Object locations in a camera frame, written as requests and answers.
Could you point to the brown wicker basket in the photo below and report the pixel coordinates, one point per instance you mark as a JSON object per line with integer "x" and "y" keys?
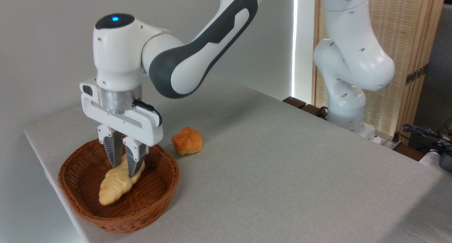
{"x": 155, "y": 193}

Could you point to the round orange bread bun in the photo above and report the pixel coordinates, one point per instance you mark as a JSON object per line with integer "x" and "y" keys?
{"x": 188, "y": 141}

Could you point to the wooden slatted folding screen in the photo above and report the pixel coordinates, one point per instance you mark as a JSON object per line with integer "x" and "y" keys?
{"x": 406, "y": 31}

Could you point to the long braided bread loaf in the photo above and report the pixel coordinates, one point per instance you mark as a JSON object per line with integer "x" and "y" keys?
{"x": 113, "y": 186}

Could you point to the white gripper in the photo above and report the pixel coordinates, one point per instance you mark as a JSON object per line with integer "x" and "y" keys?
{"x": 141, "y": 124}

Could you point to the dark metal screen hinge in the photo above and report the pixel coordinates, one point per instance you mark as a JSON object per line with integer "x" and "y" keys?
{"x": 416, "y": 74}

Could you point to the white power strip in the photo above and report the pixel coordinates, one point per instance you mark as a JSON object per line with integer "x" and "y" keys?
{"x": 388, "y": 142}

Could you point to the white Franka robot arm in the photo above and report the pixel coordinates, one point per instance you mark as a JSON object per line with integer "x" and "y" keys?
{"x": 197, "y": 55}

